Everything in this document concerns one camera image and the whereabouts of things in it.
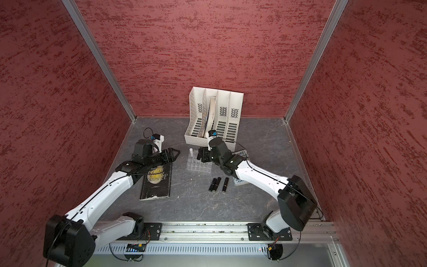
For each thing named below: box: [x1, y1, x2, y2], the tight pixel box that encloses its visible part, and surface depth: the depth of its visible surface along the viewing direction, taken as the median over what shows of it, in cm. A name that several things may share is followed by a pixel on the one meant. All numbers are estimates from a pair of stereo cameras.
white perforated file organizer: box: [184, 86, 244, 153], surface depth 109 cm
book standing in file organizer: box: [203, 96, 217, 138], surface depth 92 cm
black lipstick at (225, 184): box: [221, 176, 230, 193], surface depth 89 cm
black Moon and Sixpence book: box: [139, 162, 173, 201], surface depth 87 cm
